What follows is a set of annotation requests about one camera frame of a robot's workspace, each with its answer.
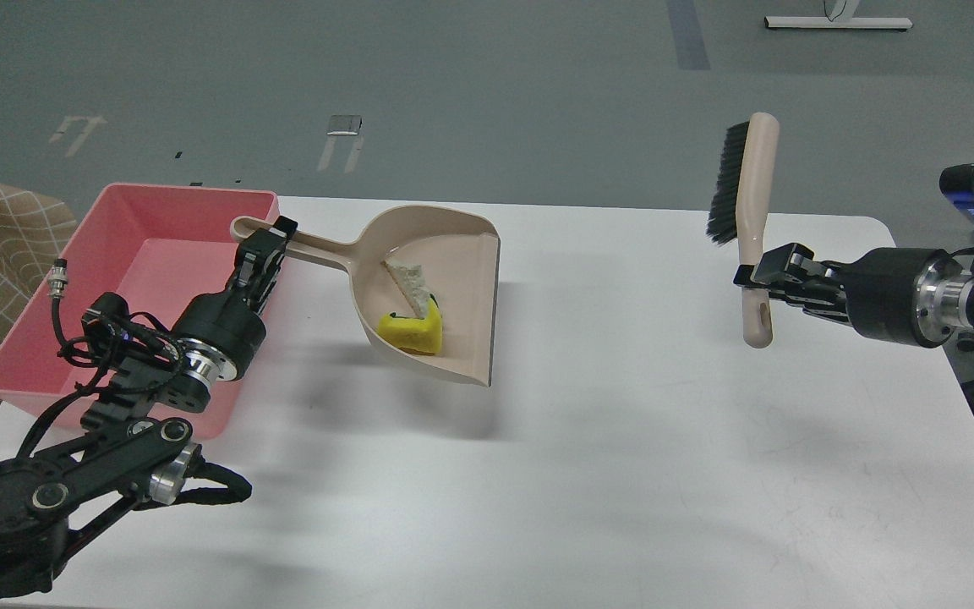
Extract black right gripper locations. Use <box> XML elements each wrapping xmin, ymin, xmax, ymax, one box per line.
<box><xmin>735</xmin><ymin>243</ymin><xmax>974</xmax><ymax>349</ymax></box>

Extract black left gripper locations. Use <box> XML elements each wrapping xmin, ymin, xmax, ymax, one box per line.
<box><xmin>172</xmin><ymin>217</ymin><xmax>298</xmax><ymax>384</ymax></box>

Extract beige hand brush black bristles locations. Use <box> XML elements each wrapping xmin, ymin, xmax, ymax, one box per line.
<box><xmin>706</xmin><ymin>112</ymin><xmax>780</xmax><ymax>349</ymax></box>

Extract yellow sponge piece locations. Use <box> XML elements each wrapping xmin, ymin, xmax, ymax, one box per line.
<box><xmin>375</xmin><ymin>294</ymin><xmax>444</xmax><ymax>356</ymax></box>

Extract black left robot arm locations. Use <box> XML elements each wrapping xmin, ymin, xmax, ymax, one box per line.
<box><xmin>0</xmin><ymin>217</ymin><xmax>298</xmax><ymax>599</ymax></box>

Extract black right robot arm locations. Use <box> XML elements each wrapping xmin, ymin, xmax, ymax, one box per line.
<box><xmin>734</xmin><ymin>163</ymin><xmax>974</xmax><ymax>349</ymax></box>

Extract grey floor outlet plate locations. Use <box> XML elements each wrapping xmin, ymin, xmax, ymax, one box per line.
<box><xmin>327</xmin><ymin>114</ymin><xmax>363</xmax><ymax>136</ymax></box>

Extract black caster wheel leg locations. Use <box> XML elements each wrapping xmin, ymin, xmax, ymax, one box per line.
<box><xmin>954</xmin><ymin>331</ymin><xmax>974</xmax><ymax>354</ymax></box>

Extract white table leg base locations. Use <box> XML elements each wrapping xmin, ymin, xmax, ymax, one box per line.
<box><xmin>763</xmin><ymin>1</ymin><xmax>915</xmax><ymax>32</ymax></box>

